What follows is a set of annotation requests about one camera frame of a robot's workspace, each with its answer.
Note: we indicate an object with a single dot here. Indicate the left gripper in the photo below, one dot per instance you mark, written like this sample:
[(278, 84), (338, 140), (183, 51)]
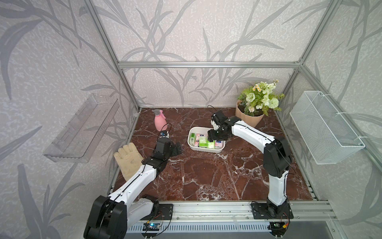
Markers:
[(174, 152)]

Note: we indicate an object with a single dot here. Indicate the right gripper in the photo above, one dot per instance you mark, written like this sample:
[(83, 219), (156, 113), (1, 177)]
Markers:
[(211, 137)]

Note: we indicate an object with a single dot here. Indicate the white storage box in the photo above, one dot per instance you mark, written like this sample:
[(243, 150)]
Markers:
[(204, 131)]

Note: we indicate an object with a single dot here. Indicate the green tissue pack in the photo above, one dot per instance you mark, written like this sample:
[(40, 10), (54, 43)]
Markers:
[(203, 141), (211, 145), (192, 139)]

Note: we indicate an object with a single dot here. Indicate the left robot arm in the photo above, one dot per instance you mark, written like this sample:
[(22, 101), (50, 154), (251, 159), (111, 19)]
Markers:
[(111, 216)]

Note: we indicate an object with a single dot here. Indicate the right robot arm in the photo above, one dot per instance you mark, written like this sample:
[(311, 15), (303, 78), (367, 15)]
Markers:
[(276, 153)]

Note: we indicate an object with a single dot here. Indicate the pink spray bottle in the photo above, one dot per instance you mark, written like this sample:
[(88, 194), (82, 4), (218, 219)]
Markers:
[(160, 120)]

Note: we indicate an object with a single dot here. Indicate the beige flower pot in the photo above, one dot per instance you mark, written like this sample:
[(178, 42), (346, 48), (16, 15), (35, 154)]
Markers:
[(251, 121)]

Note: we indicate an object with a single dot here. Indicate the beige work glove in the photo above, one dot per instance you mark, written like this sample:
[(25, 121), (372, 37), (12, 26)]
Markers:
[(128, 159)]

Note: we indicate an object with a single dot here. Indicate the artificial green white flowers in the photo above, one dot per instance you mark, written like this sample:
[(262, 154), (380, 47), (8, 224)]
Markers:
[(257, 100)]

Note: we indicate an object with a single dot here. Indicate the left green circuit board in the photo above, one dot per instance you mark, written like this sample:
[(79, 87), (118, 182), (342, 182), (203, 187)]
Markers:
[(151, 227)]

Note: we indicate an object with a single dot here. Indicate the right circuit board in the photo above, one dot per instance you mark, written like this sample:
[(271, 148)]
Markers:
[(279, 227)]

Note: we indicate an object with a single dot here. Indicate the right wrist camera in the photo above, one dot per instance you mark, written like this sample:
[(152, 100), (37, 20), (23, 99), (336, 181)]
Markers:
[(218, 119)]

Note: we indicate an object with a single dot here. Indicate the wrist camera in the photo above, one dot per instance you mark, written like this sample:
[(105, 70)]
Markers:
[(218, 119), (164, 133)]

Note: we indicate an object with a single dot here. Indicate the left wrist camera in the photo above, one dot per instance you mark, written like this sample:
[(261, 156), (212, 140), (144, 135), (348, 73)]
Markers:
[(164, 133)]

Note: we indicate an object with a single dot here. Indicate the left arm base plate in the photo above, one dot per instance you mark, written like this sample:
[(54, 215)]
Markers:
[(160, 212)]

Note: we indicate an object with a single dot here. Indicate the aluminium front rail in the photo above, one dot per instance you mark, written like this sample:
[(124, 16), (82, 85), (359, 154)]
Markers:
[(229, 211)]

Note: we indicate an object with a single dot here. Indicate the clear acrylic wall shelf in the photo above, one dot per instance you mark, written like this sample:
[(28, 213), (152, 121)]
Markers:
[(79, 139)]

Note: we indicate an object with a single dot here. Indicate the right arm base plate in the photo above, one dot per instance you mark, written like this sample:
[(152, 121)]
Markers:
[(270, 211)]

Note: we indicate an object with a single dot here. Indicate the white wire mesh basket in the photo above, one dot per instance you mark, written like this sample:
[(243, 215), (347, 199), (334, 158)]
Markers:
[(328, 136)]

